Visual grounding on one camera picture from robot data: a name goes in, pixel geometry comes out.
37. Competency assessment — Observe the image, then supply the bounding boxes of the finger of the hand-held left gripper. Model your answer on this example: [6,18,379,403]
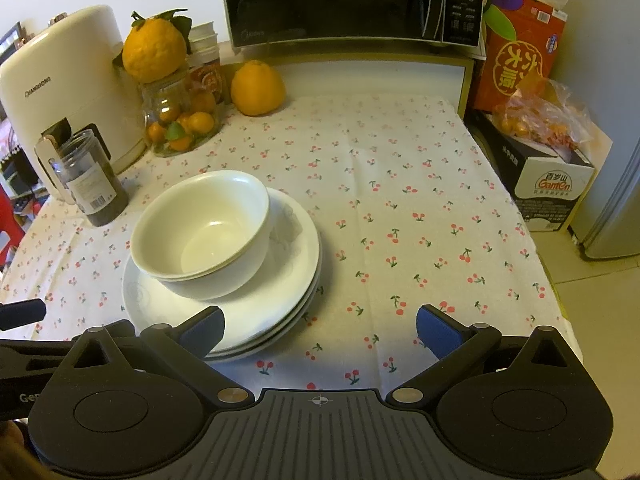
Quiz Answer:
[0,339,76,361]
[0,299,47,331]

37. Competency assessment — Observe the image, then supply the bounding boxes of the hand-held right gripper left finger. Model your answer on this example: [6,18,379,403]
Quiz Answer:
[57,305,256,407]

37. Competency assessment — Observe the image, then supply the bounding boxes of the black and white cardboard box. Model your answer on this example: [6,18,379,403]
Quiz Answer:
[465,110,597,233]

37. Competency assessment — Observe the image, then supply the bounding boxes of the red object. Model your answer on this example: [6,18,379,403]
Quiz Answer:
[0,180,26,266]

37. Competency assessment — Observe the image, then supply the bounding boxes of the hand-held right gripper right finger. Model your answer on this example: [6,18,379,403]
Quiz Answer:
[386,304,583,407]

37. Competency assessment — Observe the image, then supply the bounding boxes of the large orange with leaves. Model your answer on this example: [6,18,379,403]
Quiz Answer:
[112,8,193,83]

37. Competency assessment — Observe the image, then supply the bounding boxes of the picture frame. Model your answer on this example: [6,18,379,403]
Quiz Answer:
[0,21,26,56]

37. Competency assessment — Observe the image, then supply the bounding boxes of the cream air fryer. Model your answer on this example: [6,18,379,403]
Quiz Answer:
[0,5,148,206]

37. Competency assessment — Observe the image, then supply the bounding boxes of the clear plastic jar dark contents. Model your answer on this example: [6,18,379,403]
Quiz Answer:
[50,129,131,228]

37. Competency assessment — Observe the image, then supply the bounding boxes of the pile of small mandarins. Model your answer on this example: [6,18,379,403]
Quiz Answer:
[146,90,218,153]

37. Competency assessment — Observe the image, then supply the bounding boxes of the grey refrigerator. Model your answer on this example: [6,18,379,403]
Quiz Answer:
[550,60,640,261]

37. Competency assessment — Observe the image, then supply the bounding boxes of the glass jar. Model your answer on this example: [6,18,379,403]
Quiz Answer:
[140,67,223,158]

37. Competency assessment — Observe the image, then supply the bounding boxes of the red label jar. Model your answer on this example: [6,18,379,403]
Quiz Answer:
[189,52,232,106]

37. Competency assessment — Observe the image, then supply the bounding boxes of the large patterned plate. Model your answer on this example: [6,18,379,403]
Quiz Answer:
[122,187,321,350]

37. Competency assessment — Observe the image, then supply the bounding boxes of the cream white bowl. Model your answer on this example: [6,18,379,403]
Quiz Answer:
[131,170,272,277]

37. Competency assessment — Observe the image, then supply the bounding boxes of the cherry print tablecloth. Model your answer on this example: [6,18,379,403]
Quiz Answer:
[0,94,583,401]

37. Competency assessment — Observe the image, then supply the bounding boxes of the black microwave oven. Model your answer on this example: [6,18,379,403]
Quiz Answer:
[219,0,493,50]

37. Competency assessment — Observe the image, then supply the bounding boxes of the red carton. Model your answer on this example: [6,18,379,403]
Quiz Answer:
[470,0,571,113]

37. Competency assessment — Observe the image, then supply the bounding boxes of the plastic bag of oranges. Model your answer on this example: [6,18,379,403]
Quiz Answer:
[492,80,613,161]

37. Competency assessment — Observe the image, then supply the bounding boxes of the plain white plate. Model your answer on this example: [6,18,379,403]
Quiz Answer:
[205,260,325,362]

